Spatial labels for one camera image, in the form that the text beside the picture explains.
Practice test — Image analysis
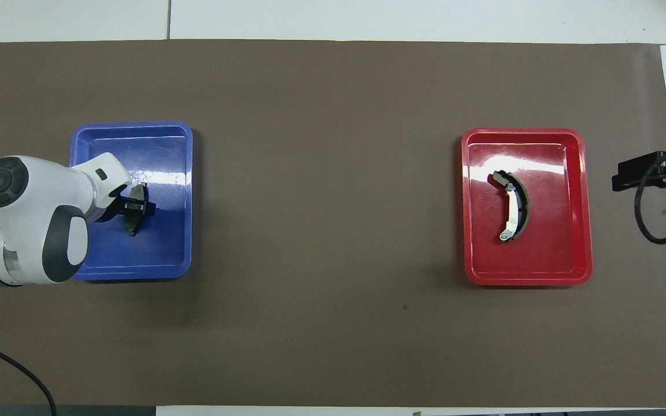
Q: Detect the brown table mat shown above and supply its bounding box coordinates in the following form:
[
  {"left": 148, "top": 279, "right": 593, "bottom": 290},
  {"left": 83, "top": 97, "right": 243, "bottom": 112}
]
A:
[{"left": 0, "top": 39, "right": 666, "bottom": 408}]

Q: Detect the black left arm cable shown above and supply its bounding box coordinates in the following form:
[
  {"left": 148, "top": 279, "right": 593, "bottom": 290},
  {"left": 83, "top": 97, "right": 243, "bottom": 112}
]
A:
[{"left": 0, "top": 338, "right": 57, "bottom": 416}]

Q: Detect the grey brake pad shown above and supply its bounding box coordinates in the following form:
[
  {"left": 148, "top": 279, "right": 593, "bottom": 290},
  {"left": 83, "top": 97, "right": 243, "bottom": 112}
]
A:
[{"left": 122, "top": 182, "right": 150, "bottom": 237}]

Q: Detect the red plastic tray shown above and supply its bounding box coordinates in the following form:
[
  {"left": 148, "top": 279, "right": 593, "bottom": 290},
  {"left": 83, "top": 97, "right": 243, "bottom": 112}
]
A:
[{"left": 461, "top": 128, "right": 593, "bottom": 287}]

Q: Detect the curved brake shoe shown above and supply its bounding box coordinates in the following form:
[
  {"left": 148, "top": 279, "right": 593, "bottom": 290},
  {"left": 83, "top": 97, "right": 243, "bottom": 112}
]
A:
[{"left": 492, "top": 170, "right": 530, "bottom": 243}]

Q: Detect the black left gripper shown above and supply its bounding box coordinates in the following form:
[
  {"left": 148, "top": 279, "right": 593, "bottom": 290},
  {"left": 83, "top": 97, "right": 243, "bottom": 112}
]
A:
[{"left": 95, "top": 195, "right": 158, "bottom": 224}]

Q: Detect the blue plastic tray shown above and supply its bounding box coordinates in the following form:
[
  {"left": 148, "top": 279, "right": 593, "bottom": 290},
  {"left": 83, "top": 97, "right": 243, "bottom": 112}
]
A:
[{"left": 64, "top": 120, "right": 194, "bottom": 281}]

